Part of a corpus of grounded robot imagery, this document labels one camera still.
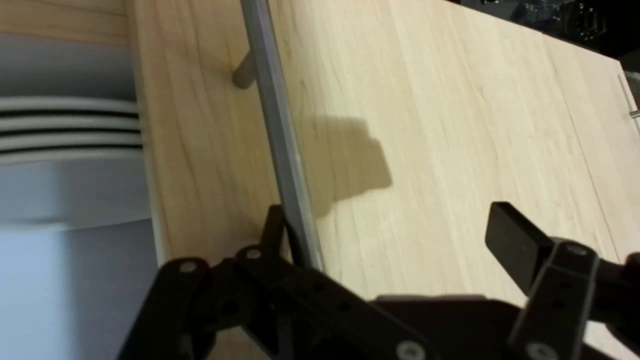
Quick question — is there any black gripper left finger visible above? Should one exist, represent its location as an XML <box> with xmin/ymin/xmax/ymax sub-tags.
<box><xmin>117</xmin><ymin>202</ymin><xmax>428</xmax><ymax>360</ymax></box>

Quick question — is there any long steel bar door handle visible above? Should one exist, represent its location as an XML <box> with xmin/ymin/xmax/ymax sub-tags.
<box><xmin>229</xmin><ymin>0</ymin><xmax>328</xmax><ymax>271</ymax></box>

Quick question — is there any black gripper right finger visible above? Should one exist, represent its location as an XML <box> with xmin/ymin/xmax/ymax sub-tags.
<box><xmin>484</xmin><ymin>199</ymin><xmax>640</xmax><ymax>360</ymax></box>

